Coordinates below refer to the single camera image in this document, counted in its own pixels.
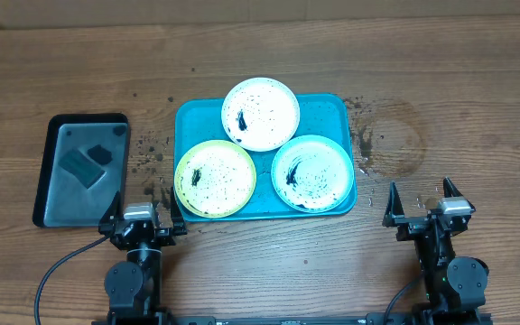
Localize yellow-green plate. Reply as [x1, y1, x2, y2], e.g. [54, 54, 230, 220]
[174, 140, 256, 218]

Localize dark green sponge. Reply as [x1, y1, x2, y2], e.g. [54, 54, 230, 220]
[59, 149, 105, 189]

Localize light blue plate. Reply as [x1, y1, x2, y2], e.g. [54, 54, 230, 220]
[271, 135, 355, 214]

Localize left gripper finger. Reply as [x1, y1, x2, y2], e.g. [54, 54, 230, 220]
[170, 187, 185, 224]
[100, 191, 122, 223]

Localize small black sponge piece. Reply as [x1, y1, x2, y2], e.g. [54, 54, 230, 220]
[87, 144, 113, 166]

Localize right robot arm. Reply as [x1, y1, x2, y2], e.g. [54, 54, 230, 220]
[382, 177, 492, 324]

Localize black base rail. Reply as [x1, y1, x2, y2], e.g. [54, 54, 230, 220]
[90, 311, 494, 325]

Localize blue plastic tray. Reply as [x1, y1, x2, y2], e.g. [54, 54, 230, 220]
[173, 93, 353, 221]

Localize black water tray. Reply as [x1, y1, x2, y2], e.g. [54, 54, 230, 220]
[32, 113, 130, 228]

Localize white plate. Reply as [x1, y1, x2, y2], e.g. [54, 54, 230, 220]
[220, 78, 301, 152]

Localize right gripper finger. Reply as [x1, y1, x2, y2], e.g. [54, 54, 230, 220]
[384, 181, 404, 219]
[442, 177, 462, 198]

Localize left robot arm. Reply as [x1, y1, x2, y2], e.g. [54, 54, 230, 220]
[98, 189, 187, 325]

